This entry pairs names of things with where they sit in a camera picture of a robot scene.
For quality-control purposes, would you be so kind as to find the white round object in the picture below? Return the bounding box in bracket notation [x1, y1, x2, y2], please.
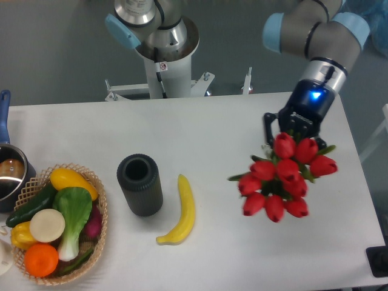
[0, 240, 13, 276]

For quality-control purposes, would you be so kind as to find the black device at edge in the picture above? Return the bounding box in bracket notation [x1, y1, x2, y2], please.
[366, 246, 387, 278]

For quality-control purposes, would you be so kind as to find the green chili pepper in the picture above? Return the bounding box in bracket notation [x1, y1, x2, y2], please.
[58, 248, 94, 276]

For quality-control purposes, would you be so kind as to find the purple red sweet potato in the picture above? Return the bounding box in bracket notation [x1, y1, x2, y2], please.
[83, 204, 102, 239]

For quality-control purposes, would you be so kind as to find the blue plastic bag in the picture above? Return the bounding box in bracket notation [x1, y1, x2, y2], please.
[364, 1, 387, 58]

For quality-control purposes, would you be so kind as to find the white garlic piece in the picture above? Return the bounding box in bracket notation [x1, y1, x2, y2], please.
[0, 226, 8, 236]

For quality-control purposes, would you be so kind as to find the woven wicker basket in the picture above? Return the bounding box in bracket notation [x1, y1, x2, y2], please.
[12, 163, 108, 286]

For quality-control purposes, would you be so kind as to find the blue saucepan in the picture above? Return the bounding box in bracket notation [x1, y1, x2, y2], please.
[1, 90, 36, 213]

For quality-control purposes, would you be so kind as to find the dark green cucumber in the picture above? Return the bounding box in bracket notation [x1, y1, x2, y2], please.
[5, 182, 58, 228]

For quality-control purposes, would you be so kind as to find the yellow bell pepper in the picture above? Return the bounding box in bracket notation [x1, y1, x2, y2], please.
[11, 221, 38, 250]

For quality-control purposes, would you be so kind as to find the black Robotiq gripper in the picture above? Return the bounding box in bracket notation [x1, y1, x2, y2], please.
[263, 80, 335, 149]

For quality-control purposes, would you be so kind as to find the white frame at right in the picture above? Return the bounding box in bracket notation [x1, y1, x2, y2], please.
[359, 104, 387, 163]

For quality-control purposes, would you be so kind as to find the dark grey ribbed vase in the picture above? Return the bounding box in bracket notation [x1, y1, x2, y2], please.
[116, 153, 163, 217]

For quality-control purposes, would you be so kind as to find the yellow banana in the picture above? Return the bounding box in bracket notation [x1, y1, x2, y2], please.
[156, 174, 196, 245]

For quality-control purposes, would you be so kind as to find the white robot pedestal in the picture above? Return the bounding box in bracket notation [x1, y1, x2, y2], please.
[104, 18, 253, 102]

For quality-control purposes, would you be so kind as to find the green bok choy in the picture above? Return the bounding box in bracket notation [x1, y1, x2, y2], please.
[53, 187, 92, 261]

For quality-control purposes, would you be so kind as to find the yellow squash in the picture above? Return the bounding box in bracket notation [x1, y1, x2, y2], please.
[50, 168, 99, 201]

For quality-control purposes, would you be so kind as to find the red tulip bouquet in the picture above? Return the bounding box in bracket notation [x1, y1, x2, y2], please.
[228, 130, 338, 222]

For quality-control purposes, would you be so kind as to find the orange mandarin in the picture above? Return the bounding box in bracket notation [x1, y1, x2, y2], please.
[24, 244, 59, 277]

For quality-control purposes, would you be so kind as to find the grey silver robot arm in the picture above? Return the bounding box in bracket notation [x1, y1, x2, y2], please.
[105, 1, 370, 149]

